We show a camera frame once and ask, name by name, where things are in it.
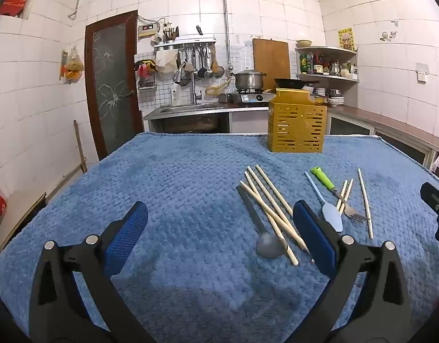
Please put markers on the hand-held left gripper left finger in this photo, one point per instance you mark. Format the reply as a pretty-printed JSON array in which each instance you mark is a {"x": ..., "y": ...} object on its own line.
[{"x": 128, "y": 232}]

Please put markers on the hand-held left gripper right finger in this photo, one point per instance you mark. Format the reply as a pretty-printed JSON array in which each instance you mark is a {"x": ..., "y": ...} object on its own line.
[{"x": 314, "y": 235}]

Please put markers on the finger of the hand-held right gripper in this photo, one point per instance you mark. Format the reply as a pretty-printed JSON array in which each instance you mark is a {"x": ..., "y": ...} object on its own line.
[{"x": 435, "y": 198}]

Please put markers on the light blue spoon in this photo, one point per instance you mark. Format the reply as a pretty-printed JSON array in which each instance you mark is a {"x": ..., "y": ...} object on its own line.
[{"x": 332, "y": 214}]

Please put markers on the wooden chopstick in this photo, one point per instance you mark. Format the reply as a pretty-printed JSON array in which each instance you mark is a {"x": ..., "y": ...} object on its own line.
[
  {"x": 293, "y": 259},
  {"x": 265, "y": 194},
  {"x": 257, "y": 199},
  {"x": 349, "y": 189},
  {"x": 365, "y": 202},
  {"x": 342, "y": 191},
  {"x": 274, "y": 190}
]

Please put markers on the dark grey spoon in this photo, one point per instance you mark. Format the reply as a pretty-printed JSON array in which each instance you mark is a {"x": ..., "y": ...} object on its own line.
[{"x": 271, "y": 246}]

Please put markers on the yellow slotted utensil holder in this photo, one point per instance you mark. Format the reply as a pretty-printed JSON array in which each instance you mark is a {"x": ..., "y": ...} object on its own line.
[{"x": 294, "y": 128}]

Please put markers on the blue fleece blanket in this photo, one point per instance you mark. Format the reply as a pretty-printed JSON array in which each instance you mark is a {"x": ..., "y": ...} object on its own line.
[{"x": 169, "y": 203}]

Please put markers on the wooden stick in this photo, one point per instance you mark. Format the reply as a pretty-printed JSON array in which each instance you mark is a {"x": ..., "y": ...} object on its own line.
[{"x": 80, "y": 146}]

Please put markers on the kitchen counter with cabinets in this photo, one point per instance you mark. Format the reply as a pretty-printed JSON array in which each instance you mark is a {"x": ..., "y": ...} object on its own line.
[{"x": 376, "y": 118}]

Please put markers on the white corner shelf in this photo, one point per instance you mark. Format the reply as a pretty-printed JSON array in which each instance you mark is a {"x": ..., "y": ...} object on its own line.
[{"x": 351, "y": 93}]

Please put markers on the stack of white bowls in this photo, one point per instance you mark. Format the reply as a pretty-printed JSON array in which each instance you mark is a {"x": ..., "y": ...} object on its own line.
[{"x": 336, "y": 99}]

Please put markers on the steel kitchen sink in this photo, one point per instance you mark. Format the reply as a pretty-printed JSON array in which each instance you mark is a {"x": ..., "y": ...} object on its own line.
[{"x": 190, "y": 108}]

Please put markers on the brown framed glass door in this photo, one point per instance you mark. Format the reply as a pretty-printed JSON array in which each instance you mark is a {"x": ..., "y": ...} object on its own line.
[{"x": 112, "y": 85}]

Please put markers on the gas stove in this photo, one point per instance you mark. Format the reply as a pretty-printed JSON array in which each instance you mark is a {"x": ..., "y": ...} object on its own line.
[{"x": 253, "y": 96}]

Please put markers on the black wok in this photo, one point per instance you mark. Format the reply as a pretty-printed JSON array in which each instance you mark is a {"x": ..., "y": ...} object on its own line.
[{"x": 290, "y": 83}]

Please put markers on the steel sink faucet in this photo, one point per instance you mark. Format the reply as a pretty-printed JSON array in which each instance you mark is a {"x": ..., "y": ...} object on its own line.
[{"x": 194, "y": 89}]

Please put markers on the steel kettle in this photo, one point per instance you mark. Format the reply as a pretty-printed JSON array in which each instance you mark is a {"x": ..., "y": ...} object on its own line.
[{"x": 334, "y": 68}]

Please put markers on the hanging metal strainer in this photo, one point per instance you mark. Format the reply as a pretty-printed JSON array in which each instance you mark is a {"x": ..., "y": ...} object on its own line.
[{"x": 183, "y": 77}]

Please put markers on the steel cooking pot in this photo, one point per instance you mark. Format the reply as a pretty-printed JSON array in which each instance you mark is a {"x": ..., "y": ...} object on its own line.
[{"x": 248, "y": 80}]

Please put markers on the hanging orange plastic bag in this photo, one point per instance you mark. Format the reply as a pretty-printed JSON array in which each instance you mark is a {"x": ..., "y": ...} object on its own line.
[{"x": 73, "y": 69}]

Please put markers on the green bottle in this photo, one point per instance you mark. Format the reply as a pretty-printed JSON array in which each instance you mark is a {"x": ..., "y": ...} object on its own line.
[{"x": 303, "y": 63}]

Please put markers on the white hanging cloth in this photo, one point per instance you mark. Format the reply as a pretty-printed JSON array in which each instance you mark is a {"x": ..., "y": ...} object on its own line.
[{"x": 166, "y": 60}]

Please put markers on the wooden cutting board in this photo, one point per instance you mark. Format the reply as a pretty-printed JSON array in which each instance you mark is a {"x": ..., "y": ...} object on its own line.
[{"x": 271, "y": 60}]

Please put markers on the cream bowl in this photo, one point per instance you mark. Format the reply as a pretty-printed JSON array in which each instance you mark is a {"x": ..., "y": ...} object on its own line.
[{"x": 304, "y": 43}]

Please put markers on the decorative wall hooks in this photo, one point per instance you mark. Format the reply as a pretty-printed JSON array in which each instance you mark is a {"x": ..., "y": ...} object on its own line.
[{"x": 384, "y": 35}]

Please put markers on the yellow wall poster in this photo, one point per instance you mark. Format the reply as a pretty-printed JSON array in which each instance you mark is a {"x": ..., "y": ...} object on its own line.
[{"x": 346, "y": 38}]

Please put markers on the metal wall utensil rack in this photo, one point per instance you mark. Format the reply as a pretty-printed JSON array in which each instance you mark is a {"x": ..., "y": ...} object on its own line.
[{"x": 185, "y": 41}]

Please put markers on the yellow wall control box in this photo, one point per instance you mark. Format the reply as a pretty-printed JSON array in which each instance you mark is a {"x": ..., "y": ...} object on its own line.
[{"x": 148, "y": 30}]

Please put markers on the white wall pipe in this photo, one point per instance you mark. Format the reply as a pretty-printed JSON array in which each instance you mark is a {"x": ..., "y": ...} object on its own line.
[{"x": 225, "y": 21}]

